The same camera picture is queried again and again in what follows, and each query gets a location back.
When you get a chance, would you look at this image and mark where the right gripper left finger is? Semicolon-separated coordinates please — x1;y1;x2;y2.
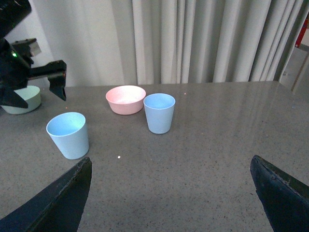
0;157;92;232

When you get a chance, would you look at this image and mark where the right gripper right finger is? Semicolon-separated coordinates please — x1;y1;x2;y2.
250;156;309;232

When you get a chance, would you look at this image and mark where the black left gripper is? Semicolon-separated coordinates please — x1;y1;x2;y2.
0;0;67;108

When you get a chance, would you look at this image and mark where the blue cup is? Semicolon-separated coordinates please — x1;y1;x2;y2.
46;112;89;160
143;93;176;134

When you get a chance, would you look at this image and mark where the green bowl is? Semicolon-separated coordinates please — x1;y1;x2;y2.
1;86;41;115

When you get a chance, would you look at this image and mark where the grey white curtain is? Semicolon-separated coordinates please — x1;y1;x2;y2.
6;0;309;87

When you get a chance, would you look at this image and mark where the pink bowl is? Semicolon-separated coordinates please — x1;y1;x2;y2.
105;85;146;115

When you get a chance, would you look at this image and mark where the red object behind curtain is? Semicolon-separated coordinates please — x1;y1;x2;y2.
295;16;309;47

